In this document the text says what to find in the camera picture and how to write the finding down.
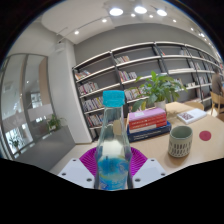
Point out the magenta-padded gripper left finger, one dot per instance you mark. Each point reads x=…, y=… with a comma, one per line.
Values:
x=75, y=170

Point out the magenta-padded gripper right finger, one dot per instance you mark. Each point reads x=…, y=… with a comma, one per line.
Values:
x=148, y=170

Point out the clear bottle with blue cap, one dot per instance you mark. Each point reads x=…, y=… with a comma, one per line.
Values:
x=113, y=150

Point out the dark blue book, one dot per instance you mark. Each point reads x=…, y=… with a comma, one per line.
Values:
x=150, y=134

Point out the grey-green patterned ceramic cup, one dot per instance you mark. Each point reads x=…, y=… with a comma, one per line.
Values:
x=180, y=141

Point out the red book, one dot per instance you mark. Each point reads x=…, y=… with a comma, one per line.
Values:
x=148, y=120
x=148, y=125

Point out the small background potted plant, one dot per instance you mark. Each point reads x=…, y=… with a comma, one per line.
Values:
x=53, y=122

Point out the flat round red coaster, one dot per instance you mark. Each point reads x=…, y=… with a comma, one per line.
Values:
x=205, y=135

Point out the green potted plant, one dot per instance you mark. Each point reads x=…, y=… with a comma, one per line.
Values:
x=160, y=88

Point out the grey bookshelf unit with books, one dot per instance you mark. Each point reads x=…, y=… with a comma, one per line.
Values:
x=100, y=83

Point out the person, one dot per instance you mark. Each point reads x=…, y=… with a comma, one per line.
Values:
x=216, y=83

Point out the round ceiling lights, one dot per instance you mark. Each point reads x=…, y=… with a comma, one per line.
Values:
x=116, y=12

